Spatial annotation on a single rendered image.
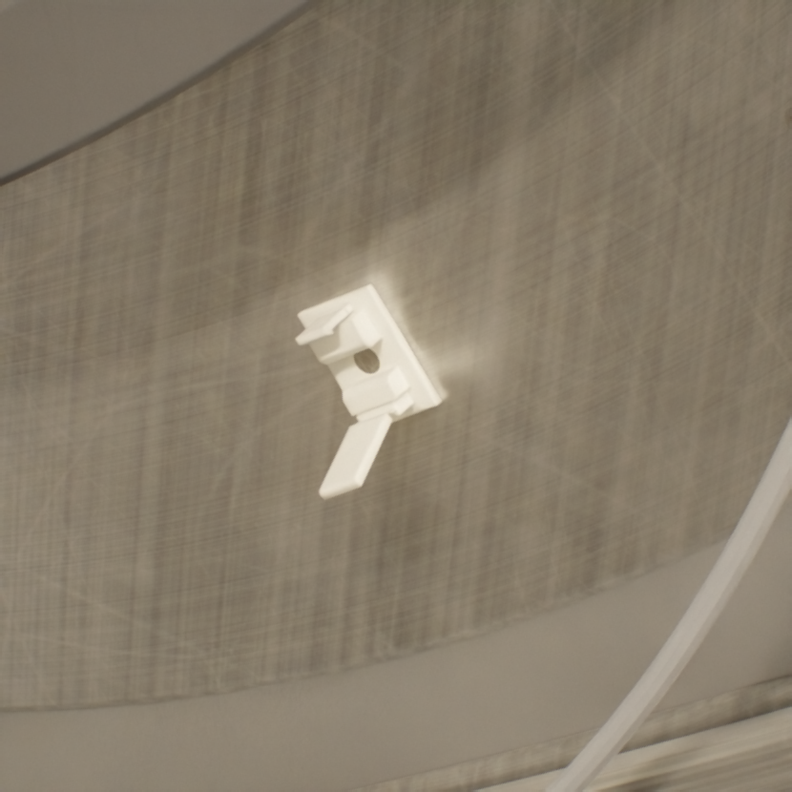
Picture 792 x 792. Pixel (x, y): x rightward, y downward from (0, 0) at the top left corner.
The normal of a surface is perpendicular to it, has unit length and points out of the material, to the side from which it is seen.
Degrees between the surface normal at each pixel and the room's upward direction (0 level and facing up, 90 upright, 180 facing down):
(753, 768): 90
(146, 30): 90
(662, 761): 56
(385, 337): 90
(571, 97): 90
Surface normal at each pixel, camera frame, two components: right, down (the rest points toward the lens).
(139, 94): -0.50, 0.47
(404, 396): 0.70, -0.27
